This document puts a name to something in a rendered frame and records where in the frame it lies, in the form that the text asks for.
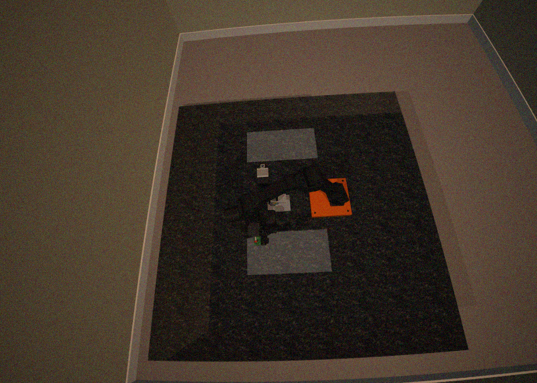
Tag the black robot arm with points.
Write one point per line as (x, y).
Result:
(249, 204)

